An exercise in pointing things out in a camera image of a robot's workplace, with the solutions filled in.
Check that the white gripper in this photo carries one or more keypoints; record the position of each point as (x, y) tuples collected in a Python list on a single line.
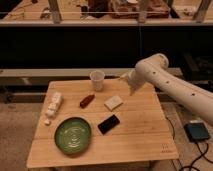
[(132, 80)]

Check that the white sponge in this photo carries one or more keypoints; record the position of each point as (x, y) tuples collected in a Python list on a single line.
[(113, 102)]

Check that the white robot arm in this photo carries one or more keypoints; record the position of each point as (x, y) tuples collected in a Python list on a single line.
[(153, 71)]

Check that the green ceramic bowl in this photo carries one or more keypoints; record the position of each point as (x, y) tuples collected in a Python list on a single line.
[(73, 135)]

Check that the translucent plastic cup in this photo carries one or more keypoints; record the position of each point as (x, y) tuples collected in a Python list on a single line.
[(97, 79)]

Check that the black rectangular block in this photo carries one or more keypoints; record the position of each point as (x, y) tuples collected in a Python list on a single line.
[(108, 124)]

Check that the brown oblong object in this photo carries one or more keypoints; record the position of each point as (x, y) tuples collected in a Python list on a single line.
[(84, 103)]

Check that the wooden folding table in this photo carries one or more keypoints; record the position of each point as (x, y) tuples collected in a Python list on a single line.
[(142, 134)]

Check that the black foot pedal box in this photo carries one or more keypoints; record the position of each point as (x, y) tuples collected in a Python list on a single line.
[(196, 132)]

